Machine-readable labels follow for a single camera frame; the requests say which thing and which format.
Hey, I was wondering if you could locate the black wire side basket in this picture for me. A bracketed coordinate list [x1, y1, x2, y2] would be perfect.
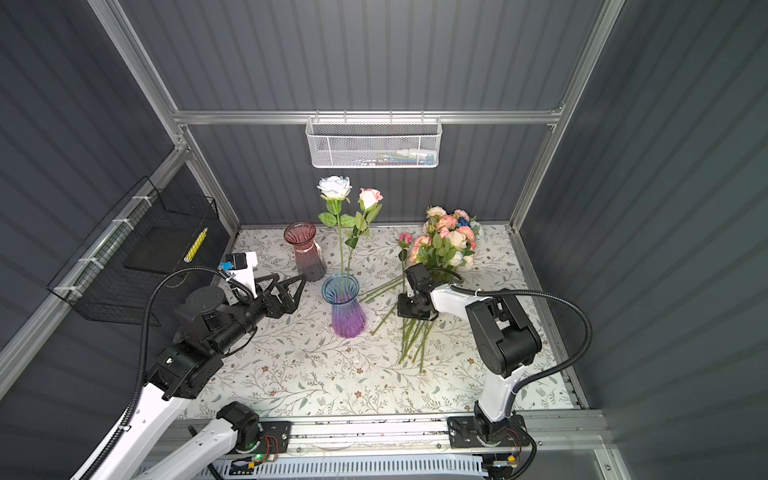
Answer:
[48, 170, 230, 327]

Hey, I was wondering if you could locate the hot pink rose stem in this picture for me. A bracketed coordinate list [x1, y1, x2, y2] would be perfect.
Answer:
[398, 233, 413, 293]

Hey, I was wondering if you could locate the light pink rose stem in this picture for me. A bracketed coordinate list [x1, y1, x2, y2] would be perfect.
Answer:
[341, 188, 383, 274]

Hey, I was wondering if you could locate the red glass vase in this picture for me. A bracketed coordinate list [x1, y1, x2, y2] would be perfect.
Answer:
[284, 222, 327, 282]

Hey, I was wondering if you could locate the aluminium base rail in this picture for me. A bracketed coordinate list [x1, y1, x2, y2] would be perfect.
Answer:
[149, 410, 613, 457]

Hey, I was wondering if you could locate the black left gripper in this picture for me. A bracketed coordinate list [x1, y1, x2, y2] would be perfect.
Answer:
[210, 271, 304, 359]

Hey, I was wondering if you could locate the yellow tool in basket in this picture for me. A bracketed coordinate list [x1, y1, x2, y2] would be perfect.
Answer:
[183, 227, 208, 263]

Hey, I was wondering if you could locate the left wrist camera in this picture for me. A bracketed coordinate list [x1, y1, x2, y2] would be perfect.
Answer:
[219, 251, 258, 295]

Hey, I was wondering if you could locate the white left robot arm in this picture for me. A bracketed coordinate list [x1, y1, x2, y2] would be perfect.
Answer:
[74, 274, 306, 479]

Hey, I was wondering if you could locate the right black corrugated cable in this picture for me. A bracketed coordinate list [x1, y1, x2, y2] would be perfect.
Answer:
[446, 283, 594, 415]

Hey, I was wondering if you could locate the blue purple glass vase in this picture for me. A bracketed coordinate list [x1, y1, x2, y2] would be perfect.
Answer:
[321, 273, 366, 338]

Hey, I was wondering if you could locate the floral patterned table mat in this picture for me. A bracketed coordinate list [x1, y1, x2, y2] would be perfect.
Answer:
[182, 223, 577, 419]

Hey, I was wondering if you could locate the white rose stem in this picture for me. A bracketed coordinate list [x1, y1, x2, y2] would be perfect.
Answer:
[317, 175, 352, 274]

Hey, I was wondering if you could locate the white wire wall basket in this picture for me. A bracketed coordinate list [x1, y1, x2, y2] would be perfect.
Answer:
[305, 117, 443, 169]

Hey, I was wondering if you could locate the pile of artificial flowers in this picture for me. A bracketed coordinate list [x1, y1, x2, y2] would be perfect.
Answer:
[362, 206, 483, 371]

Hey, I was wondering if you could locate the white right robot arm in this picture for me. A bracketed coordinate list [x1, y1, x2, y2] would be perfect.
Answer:
[397, 264, 542, 445]

